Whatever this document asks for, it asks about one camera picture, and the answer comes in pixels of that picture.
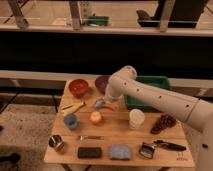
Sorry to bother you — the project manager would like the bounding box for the light blue towel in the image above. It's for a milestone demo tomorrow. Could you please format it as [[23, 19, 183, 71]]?
[[94, 99, 106, 109]]

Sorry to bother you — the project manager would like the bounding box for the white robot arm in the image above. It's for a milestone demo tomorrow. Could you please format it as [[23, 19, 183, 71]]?
[[104, 65, 213, 171]]

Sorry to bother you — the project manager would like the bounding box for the purple bowl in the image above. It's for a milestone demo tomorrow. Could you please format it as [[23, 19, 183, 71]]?
[[95, 75, 109, 94]]

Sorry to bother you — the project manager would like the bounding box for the red bowl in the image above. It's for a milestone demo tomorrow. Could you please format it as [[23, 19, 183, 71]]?
[[68, 79, 89, 98]]

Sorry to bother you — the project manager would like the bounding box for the red chili pepper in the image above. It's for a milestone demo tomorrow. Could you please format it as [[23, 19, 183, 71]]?
[[102, 105, 115, 111]]

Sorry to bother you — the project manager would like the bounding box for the green plastic tray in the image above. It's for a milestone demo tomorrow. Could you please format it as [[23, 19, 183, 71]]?
[[124, 76, 171, 111]]

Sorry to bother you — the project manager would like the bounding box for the yellow round fruit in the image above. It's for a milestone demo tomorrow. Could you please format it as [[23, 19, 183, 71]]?
[[90, 111, 102, 124]]

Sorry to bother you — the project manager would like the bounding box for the white cup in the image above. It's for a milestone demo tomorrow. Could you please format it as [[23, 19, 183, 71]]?
[[129, 109, 145, 129]]

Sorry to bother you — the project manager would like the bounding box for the beige wooden spatula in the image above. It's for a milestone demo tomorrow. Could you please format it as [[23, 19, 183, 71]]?
[[62, 102, 85, 116]]

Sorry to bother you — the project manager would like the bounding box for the wooden folding table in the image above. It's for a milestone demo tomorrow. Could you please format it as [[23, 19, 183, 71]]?
[[44, 81, 194, 168]]

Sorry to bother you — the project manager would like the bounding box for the blue cup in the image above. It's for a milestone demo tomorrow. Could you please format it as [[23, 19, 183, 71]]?
[[64, 114, 77, 130]]

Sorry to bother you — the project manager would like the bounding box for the green box on shelf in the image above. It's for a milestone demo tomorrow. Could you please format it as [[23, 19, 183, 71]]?
[[86, 16, 109, 26]]

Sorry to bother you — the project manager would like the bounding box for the blue rectangular sponge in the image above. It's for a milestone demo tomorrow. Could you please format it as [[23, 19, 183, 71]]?
[[109, 145, 131, 160]]

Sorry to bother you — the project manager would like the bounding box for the dark brown pinecone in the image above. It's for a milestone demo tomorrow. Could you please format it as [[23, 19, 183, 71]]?
[[150, 115, 176, 134]]

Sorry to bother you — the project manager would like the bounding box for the black rectangular sponge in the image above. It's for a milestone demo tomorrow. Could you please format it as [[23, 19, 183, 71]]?
[[78, 147, 102, 158]]

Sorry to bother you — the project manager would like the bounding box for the black metal clip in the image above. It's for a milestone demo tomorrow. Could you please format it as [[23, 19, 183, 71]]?
[[139, 142, 155, 159]]

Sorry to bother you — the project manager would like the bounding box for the small metal pot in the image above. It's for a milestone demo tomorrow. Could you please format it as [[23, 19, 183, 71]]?
[[48, 135, 64, 151]]

